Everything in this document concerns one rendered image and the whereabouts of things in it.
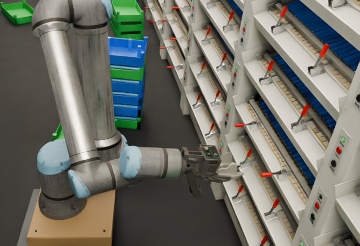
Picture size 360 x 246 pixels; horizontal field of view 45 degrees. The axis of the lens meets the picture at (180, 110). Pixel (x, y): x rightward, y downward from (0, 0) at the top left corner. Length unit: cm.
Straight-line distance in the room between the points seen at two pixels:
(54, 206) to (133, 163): 61
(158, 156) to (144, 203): 83
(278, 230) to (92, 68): 84
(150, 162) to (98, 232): 58
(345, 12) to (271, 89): 47
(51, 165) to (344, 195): 99
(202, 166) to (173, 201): 80
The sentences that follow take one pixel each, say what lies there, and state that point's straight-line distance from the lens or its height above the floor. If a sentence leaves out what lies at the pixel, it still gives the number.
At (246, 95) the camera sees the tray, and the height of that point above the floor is 59.
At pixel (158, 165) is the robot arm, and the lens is 124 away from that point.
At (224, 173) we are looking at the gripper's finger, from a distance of 134.
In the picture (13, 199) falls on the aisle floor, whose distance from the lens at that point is 212.
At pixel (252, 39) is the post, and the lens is 164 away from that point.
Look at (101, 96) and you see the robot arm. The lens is 158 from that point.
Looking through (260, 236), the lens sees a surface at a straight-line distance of 178.
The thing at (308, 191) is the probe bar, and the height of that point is 59.
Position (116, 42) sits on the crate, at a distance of 243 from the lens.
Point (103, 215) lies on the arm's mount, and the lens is 180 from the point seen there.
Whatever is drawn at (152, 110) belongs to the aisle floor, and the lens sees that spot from 263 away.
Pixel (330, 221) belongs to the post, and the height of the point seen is 65.
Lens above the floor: 150
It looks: 34 degrees down
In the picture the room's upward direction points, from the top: 7 degrees clockwise
